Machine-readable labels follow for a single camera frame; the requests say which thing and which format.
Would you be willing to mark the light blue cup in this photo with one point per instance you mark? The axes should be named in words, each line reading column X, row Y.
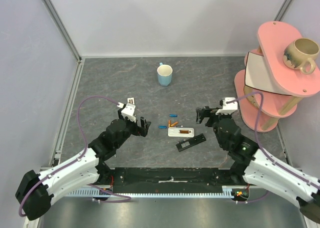
column 164, row 74

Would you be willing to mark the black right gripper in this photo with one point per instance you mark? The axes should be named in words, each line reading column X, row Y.
column 208, row 116

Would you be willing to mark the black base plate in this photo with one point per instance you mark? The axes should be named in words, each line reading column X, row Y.
column 130, row 175

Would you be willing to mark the light blue cable duct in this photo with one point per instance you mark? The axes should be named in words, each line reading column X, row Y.
column 91, row 192

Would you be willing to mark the aluminium frame rail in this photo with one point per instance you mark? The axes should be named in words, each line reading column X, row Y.
column 70, row 92

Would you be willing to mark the black remote control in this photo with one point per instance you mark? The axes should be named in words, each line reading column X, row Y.
column 191, row 142

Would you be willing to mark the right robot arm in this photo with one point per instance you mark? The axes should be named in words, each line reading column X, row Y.
column 256, row 166

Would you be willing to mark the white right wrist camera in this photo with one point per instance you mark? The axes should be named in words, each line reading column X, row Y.
column 228, row 106

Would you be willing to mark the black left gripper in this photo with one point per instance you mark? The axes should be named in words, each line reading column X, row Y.
column 142, row 130

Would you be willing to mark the white remote with QR label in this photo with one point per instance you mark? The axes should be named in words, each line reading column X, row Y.
column 131, row 100

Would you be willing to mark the white remote control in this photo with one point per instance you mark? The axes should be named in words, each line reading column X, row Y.
column 181, row 132

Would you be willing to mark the beige ceramic mug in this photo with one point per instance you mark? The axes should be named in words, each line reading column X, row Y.
column 301, row 55

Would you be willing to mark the pink wooden shelf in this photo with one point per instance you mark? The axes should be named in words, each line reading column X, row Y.
column 265, row 71

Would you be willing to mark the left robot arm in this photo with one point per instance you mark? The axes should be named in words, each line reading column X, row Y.
column 37, row 192

